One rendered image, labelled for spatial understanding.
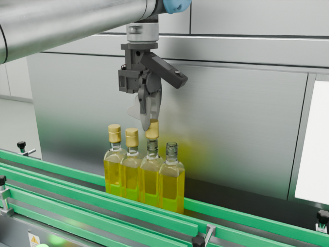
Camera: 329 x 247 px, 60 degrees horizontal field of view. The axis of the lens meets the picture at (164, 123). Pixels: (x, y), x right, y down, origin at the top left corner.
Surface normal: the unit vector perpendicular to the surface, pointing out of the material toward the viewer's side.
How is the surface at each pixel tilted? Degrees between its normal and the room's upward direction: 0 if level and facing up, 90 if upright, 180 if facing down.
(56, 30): 113
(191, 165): 90
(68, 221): 90
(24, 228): 90
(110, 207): 90
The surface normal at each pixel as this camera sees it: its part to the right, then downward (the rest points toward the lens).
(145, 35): 0.27, 0.32
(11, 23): 0.78, 0.14
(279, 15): -0.42, 0.30
